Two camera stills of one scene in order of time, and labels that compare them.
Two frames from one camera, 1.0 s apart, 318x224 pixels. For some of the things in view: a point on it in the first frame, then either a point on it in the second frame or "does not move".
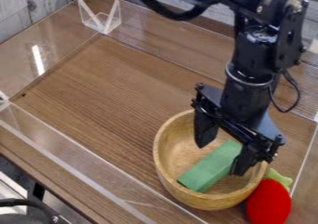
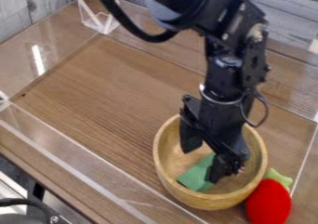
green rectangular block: (213, 169) does not move
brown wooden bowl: (179, 153) does not move
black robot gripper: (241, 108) to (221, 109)
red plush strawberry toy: (271, 201) does not move
